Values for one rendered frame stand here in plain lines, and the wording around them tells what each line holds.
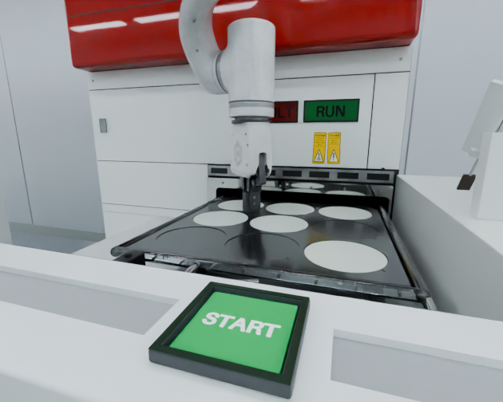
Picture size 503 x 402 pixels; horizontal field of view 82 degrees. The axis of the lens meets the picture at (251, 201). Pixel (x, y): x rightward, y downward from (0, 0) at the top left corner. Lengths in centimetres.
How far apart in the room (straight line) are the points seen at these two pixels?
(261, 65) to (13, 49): 343
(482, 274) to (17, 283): 33
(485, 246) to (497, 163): 10
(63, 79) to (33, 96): 43
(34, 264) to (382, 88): 64
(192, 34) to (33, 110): 316
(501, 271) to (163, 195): 75
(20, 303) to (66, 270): 3
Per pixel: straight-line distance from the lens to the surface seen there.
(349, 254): 39
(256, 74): 53
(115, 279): 20
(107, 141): 95
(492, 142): 36
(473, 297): 31
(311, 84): 70
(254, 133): 51
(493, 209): 37
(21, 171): 390
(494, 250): 28
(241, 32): 55
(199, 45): 58
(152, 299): 18
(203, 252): 38
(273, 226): 48
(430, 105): 224
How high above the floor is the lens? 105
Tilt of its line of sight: 13 degrees down
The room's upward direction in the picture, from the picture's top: straight up
